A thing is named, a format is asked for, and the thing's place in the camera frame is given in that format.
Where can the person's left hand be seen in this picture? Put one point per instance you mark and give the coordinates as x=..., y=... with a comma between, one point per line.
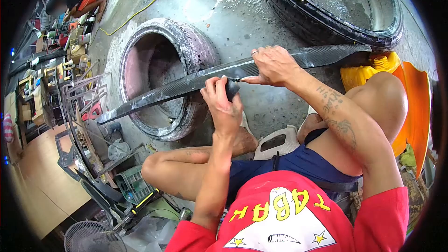
x=224, y=112

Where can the person's right hand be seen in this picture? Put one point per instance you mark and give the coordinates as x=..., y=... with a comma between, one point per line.
x=276, y=66

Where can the person's right fingers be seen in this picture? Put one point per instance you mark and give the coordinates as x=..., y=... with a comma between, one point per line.
x=266, y=50

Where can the person's right thumb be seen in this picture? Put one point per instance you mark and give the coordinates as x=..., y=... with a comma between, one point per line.
x=253, y=79

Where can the person's left fingers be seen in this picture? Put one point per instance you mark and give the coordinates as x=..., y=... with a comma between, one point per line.
x=214, y=85

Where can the small black hand tool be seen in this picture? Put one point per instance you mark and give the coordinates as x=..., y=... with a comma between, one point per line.
x=231, y=89

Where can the long carbon fibre strip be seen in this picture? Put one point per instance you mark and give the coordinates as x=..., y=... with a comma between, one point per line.
x=175, y=89

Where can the dusty grey tyre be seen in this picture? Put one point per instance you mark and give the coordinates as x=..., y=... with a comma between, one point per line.
x=196, y=47

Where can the large black tyre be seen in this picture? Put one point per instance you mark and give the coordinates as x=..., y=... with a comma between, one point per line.
x=297, y=17

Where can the grey plastic stool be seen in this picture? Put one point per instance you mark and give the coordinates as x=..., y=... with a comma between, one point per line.
x=280, y=152

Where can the yellow plastic jerrycan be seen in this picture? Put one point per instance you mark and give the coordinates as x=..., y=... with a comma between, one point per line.
x=357, y=75

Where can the clear plastic bag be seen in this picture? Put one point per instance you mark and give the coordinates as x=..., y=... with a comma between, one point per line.
x=118, y=150

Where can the person's legs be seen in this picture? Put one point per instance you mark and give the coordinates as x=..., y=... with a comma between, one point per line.
x=371, y=112

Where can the green plastic crate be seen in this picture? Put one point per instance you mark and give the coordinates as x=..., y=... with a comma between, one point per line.
x=134, y=183

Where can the black and yellow tool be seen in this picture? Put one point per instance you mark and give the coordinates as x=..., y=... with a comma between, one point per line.
x=145, y=201

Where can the person's body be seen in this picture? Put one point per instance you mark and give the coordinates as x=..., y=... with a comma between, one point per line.
x=287, y=217

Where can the pile of black trim parts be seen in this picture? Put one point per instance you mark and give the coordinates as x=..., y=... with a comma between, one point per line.
x=94, y=185

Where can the cluttered workshop shelf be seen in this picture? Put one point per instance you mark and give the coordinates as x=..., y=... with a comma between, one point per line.
x=52, y=77

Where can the orange plastic panel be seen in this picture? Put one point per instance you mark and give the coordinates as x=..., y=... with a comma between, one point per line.
x=416, y=112

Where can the grey standing fan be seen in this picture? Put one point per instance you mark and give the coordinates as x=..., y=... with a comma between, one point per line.
x=91, y=238

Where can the brown wooden board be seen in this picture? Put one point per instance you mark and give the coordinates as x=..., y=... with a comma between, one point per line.
x=42, y=182

